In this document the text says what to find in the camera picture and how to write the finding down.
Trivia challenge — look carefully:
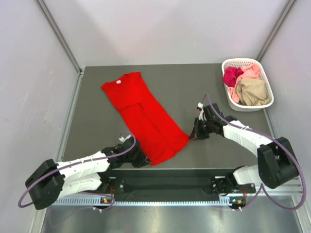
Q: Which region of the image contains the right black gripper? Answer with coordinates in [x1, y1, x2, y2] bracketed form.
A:
[189, 117, 213, 140]

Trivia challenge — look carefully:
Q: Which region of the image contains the beige t shirt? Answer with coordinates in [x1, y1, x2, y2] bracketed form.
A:
[236, 78, 271, 106]

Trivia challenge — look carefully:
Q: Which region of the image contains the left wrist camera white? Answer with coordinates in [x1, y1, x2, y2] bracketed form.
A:
[119, 135, 131, 143]

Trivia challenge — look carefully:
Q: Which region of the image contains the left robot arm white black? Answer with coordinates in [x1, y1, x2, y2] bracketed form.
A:
[25, 136, 151, 210]

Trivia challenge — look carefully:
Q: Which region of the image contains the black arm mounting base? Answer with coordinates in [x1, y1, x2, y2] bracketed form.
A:
[105, 168, 256, 202]

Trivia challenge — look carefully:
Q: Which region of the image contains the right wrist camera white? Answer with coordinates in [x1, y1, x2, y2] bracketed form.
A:
[197, 102, 206, 121]

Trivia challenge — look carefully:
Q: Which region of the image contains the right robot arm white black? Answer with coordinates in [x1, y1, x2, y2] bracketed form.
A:
[190, 103, 299, 192]

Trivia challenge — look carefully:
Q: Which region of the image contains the slotted cable duct rail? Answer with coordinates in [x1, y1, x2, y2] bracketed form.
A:
[53, 195, 246, 207]

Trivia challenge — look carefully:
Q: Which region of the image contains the red t shirt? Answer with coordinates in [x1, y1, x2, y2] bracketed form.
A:
[101, 72, 189, 166]

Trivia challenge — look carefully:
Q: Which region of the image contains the magenta t shirt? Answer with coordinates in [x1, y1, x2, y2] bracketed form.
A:
[222, 67, 244, 87]

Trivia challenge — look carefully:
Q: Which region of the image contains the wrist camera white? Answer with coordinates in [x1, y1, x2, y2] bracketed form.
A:
[197, 102, 206, 121]
[119, 135, 131, 143]

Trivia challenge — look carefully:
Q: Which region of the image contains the pink t shirt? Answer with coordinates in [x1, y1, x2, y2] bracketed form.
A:
[227, 64, 260, 103]

